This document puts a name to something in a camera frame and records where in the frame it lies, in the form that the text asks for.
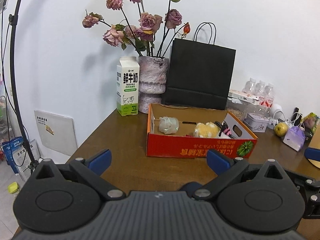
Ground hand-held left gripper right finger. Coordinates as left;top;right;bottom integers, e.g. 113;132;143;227
192;149;288;201

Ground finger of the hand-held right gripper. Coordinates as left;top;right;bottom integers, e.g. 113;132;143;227
304;148;320;161
285;170;320;193

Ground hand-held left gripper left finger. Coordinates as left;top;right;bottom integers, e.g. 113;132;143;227
32;149;125;201

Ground dark braided cable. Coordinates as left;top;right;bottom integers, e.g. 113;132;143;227
215;120;237;139

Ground yellow white plush toy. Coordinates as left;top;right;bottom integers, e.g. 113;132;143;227
194;122;222;138

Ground navy zip pouch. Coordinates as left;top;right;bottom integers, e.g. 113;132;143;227
178;182;203;198

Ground red cardboard box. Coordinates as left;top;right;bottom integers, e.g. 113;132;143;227
146;103;258;158

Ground iridescent plastic bag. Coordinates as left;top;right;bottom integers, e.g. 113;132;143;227
159;116;179;134

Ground purple tissue pack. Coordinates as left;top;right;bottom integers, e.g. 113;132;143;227
283;126;306;152

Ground colourful snack packet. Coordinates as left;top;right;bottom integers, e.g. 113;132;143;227
301;112;320;137

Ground yellow-green apple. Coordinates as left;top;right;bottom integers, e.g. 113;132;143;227
274;122;288;137

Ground pale floral tin box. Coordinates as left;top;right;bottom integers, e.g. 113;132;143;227
243;112;270;132

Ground clear plastic container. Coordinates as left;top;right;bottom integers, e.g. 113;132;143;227
226;97;272;122

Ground small white round device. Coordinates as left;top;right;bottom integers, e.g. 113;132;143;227
270;103;283;120

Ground white flat carton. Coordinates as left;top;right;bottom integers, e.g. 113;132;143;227
228;89;260;105

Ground white green milk carton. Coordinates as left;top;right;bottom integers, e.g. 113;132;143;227
116;57;139;117

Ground white printed bag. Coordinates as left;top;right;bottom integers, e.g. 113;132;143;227
14;139;40;180

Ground black paper bag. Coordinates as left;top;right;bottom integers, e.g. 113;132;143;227
161;22;236;110

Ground small green container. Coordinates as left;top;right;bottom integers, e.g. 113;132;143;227
7;182;20;194

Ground blue paper bag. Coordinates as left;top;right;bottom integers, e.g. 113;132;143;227
1;136;23;174

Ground purple mottled ceramic vase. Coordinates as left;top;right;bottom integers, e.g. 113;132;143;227
138;56;169;114

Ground black light stand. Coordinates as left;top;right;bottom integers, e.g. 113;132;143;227
9;0;39;178

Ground dried pink rose bouquet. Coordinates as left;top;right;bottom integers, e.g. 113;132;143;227
82;0;192;57

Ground white charging cables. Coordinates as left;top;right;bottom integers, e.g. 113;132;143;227
272;110;304;130

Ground white wall panel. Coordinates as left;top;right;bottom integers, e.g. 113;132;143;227
34;109;77;157

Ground wire storage rack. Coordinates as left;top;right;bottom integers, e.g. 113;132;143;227
0;95;13;155

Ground thin black cable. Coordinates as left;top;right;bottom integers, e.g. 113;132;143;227
0;0;15;140

